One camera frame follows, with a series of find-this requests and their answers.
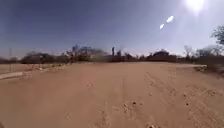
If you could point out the distant thin tower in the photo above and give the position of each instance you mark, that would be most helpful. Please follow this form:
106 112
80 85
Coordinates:
113 51

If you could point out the distant row of bushes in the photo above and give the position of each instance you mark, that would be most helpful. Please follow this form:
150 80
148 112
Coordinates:
86 55

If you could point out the reddish brown dirt ground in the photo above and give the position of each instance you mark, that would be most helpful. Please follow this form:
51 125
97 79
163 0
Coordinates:
110 93

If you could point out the pale concrete strip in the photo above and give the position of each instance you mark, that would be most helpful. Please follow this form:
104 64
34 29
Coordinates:
10 75

